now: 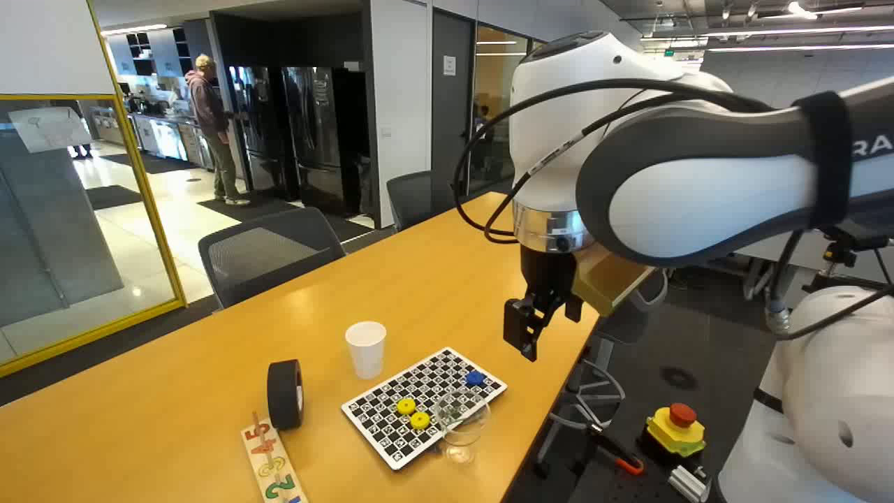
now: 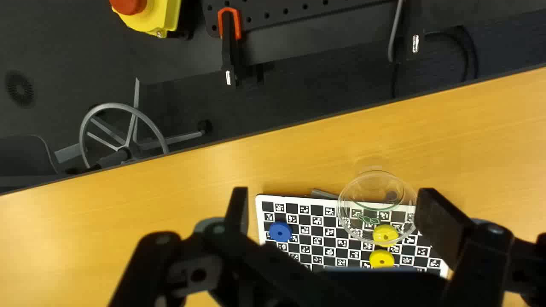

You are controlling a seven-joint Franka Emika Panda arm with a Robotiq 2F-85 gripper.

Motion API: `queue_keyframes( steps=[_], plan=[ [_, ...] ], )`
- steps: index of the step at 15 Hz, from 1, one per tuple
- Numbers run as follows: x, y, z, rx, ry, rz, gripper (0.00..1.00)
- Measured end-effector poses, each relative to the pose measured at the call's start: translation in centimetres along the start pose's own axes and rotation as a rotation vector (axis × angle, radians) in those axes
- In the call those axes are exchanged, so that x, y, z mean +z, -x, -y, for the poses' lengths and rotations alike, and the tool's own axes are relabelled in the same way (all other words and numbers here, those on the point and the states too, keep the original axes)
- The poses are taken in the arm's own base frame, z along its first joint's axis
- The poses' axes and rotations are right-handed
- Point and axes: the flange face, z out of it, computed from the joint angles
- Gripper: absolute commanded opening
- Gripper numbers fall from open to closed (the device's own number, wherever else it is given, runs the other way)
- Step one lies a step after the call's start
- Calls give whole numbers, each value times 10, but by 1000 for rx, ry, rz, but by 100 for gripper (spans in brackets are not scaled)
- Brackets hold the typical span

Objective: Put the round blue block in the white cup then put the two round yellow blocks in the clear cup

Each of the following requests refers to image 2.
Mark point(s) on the round blue block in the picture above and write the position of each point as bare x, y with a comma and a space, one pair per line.
280, 232

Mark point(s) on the round yellow block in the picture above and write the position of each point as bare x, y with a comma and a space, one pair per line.
384, 236
381, 259

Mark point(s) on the orange handled clamp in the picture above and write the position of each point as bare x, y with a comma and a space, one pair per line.
231, 34

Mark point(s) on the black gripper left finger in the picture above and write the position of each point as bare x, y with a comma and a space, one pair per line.
217, 258

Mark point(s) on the grey chair base wheel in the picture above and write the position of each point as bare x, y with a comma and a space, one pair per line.
104, 145

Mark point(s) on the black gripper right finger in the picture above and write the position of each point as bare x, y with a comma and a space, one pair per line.
487, 259

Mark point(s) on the clear plastic cup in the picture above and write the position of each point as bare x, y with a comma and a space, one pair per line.
372, 193

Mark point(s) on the checkered marker calibration board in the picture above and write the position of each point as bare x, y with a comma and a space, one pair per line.
325, 236

